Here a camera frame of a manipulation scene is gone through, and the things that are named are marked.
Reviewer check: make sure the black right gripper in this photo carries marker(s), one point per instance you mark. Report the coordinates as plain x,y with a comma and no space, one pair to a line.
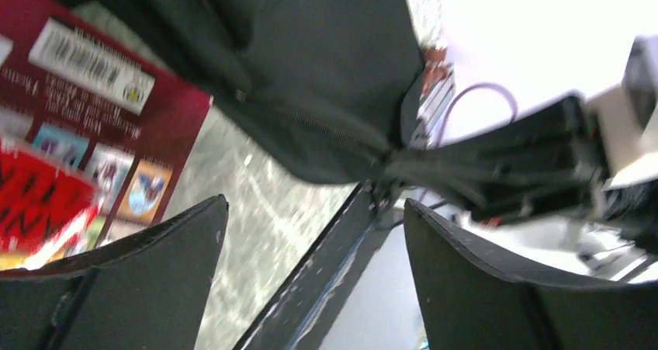
544,164

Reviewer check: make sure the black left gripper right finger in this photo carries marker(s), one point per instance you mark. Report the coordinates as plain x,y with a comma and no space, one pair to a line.
475,294

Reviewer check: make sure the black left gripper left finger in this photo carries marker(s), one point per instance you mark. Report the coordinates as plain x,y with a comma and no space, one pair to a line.
144,291

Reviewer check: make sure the red snack packet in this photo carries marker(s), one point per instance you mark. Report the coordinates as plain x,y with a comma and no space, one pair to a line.
45,206

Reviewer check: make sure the black student backpack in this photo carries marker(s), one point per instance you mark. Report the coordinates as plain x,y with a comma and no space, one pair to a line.
329,88

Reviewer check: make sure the dark red book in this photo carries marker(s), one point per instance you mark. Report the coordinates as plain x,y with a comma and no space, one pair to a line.
79,98

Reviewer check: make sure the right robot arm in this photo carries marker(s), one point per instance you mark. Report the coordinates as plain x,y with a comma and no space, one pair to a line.
631,212

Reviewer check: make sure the copper brass tap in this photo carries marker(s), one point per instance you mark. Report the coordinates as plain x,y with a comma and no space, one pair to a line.
435,67

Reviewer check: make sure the aluminium frame rail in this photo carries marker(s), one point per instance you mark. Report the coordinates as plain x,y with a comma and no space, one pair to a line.
433,106

